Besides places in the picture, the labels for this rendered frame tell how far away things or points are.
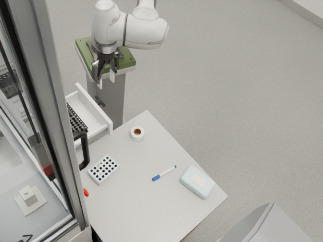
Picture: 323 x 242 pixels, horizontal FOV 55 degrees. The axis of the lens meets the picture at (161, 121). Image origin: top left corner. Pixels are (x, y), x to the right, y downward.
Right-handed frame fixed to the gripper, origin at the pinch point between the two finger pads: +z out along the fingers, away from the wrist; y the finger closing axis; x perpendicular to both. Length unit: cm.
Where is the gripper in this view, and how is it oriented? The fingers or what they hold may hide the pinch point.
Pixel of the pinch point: (105, 79)
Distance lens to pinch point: 148.3
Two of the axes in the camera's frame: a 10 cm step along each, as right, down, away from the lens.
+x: 6.5, 6.8, -3.4
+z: -1.4, 5.5, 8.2
